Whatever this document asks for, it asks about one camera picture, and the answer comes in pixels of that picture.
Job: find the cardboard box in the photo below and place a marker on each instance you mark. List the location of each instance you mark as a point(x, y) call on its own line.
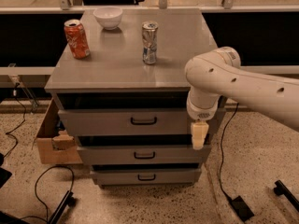
point(55, 146)

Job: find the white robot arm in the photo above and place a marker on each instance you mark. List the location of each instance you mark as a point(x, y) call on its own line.
point(217, 73)

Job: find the crushed silver can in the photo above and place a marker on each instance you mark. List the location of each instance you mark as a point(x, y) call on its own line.
point(149, 38)

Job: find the grey top drawer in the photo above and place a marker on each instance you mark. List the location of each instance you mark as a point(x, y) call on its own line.
point(113, 122)

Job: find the grey bottom drawer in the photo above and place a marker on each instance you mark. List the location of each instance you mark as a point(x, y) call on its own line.
point(145, 176)

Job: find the black stand leg left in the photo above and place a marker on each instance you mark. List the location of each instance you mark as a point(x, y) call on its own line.
point(67, 201)

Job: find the grey drawer cabinet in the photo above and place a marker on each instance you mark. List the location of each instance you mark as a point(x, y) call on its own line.
point(114, 75)

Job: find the black stand leg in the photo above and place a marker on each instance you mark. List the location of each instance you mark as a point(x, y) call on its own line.
point(281, 189)
point(67, 201)

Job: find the grey drawer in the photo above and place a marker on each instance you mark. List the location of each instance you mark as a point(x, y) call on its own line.
point(120, 155)
point(145, 176)
point(113, 122)

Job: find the white bowl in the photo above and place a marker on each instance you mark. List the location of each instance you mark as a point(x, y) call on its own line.
point(108, 17)

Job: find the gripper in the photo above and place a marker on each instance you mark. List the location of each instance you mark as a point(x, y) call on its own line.
point(202, 112)

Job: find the black stand leg right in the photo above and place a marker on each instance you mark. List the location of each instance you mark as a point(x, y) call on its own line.
point(281, 189)

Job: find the black power adapter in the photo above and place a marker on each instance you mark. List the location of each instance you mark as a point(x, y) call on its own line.
point(241, 208)

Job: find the orange soda can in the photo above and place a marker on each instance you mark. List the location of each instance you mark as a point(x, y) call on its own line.
point(76, 39)

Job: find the grey middle drawer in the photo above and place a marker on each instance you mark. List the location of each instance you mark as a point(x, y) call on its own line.
point(120, 155)

